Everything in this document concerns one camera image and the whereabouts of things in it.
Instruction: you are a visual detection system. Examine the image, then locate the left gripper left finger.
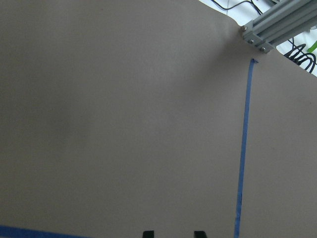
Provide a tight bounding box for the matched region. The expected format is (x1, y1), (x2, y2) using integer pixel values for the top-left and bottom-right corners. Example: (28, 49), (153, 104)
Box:
(143, 230), (154, 238)

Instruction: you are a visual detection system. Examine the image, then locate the aluminium frame post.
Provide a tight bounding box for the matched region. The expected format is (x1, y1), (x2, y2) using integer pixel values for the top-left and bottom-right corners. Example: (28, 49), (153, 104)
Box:
(242, 0), (317, 53)

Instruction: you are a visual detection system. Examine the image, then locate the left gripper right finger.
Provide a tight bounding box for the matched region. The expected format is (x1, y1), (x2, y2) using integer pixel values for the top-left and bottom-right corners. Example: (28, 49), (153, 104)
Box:
(194, 231), (206, 238)

